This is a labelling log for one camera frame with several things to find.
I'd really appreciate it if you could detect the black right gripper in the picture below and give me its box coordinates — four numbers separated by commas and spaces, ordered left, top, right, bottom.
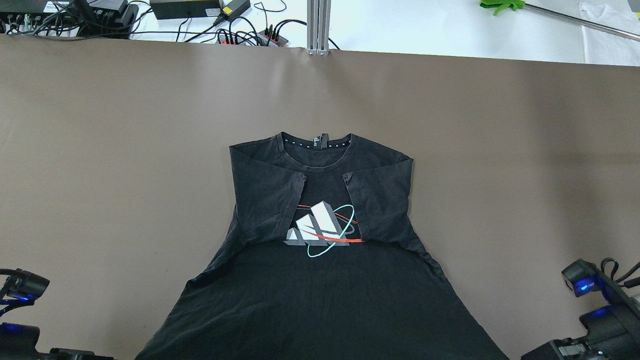
521, 304, 640, 360

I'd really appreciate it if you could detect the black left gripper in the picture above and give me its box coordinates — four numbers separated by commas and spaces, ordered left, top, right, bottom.
0, 324, 113, 360

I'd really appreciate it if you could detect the black printed t-shirt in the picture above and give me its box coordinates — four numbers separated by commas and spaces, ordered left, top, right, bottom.
137, 132, 506, 360

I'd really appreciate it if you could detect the white cloth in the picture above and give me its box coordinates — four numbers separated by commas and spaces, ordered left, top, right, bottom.
579, 2, 640, 67

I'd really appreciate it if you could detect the black mini computer box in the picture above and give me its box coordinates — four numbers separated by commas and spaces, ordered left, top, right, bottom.
0, 0, 139, 39

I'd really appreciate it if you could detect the green clamp tool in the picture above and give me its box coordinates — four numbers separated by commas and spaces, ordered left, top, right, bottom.
478, 0, 526, 16

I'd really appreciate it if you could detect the black power adapter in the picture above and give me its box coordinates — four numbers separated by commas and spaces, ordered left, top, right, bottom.
149, 0, 225, 20

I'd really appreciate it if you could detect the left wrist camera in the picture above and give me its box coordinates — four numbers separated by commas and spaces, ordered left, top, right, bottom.
0, 268, 50, 316

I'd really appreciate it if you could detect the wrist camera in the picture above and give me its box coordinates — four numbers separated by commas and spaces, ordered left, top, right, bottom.
0, 268, 50, 316
561, 257, 639, 307

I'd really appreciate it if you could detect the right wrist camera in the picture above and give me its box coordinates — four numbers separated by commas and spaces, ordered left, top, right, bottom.
561, 257, 639, 307

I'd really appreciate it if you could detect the aluminium frame post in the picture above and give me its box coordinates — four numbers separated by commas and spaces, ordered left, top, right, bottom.
306, 0, 331, 57

